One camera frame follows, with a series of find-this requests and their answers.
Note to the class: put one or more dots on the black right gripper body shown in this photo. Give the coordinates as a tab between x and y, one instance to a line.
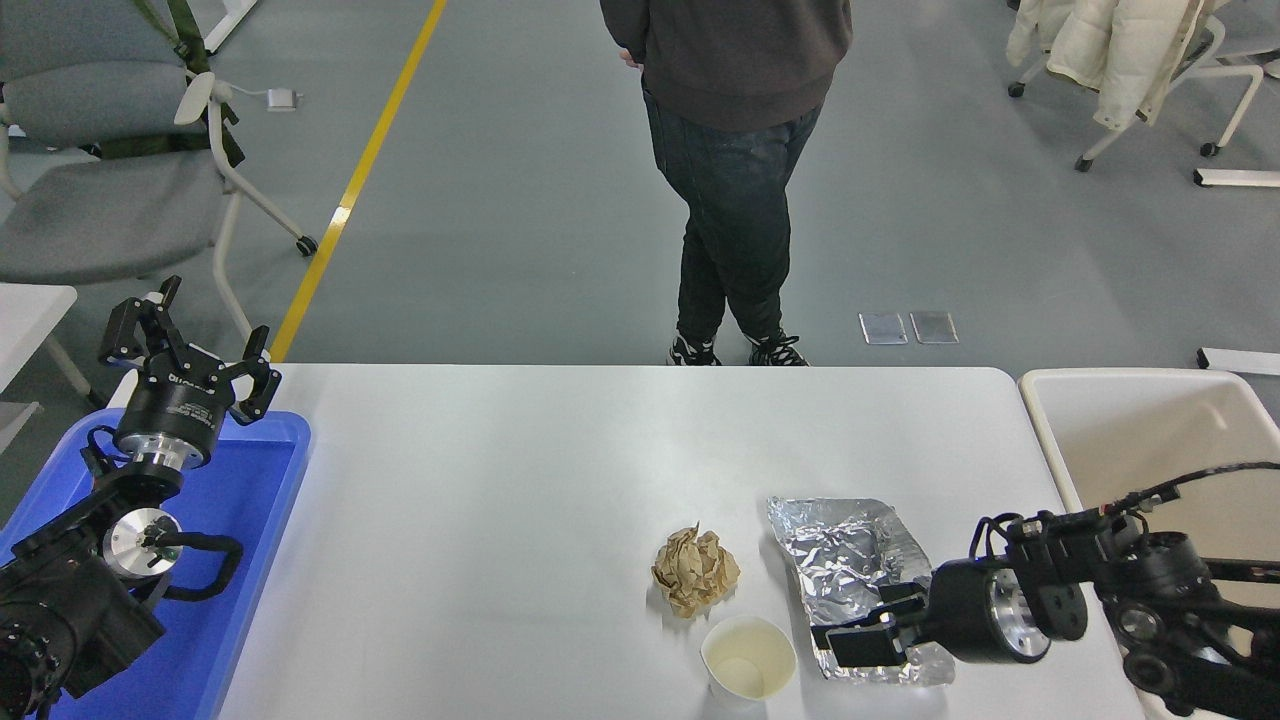
960	610

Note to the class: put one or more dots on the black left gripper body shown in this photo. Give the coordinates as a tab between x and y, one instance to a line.
175	410

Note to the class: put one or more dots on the silver foil tray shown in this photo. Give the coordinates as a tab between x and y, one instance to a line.
840	550

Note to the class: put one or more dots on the white paper cup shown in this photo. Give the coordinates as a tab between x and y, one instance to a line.
745	660

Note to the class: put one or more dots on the tan paper ball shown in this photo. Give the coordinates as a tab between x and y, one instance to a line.
695	570

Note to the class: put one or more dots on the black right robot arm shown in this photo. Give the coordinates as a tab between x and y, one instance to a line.
1150	570

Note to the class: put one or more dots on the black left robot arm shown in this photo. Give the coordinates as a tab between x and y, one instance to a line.
60	610

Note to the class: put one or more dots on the white side table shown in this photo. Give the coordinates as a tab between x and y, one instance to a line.
30	325

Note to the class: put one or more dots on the grey office chair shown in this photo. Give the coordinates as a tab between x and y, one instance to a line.
100	215

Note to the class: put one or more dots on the blue plastic tray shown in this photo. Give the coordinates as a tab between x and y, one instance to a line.
250	560

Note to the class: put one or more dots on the large pale plastic bin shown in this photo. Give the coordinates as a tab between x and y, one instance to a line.
1150	430

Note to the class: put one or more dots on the silver floor plate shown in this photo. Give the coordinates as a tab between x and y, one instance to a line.
884	329
935	327

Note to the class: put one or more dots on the white table leg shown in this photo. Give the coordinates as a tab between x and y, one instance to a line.
230	22

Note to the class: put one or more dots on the white metal floor bar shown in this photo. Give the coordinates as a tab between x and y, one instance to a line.
1240	362
1240	178

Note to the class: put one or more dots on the person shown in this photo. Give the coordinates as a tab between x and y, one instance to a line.
730	120

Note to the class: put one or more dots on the cream padded coat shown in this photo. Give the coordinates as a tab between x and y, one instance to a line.
1110	50

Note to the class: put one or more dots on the grey seat white chair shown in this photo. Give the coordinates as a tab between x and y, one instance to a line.
1255	25

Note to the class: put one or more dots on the white frame chair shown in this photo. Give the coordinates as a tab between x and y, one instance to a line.
1238	74

